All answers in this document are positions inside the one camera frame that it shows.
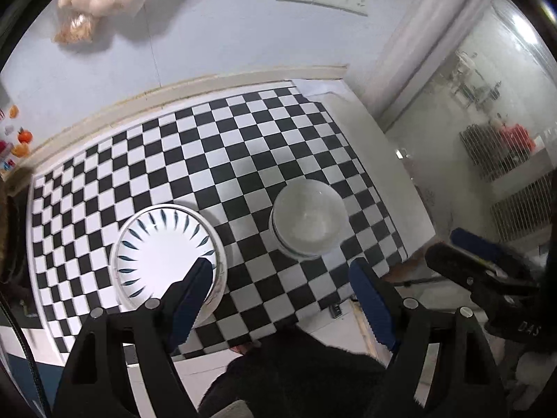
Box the white plate small floral mark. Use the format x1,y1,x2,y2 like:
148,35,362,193
108,203,229,330

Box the white gloved right hand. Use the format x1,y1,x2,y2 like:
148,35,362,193
497,341,556,417

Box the black white checkered mat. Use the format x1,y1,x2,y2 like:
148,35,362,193
28,83,408,357

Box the frosted glass sliding door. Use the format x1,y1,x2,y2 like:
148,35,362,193
387,0,556,264

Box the white cloth at mat corner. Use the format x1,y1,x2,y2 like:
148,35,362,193
292,78,353,101

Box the small bag of nuts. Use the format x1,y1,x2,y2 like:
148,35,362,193
53,10,98,45

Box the colourful wall stickers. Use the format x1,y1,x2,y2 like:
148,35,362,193
0,101,34,178

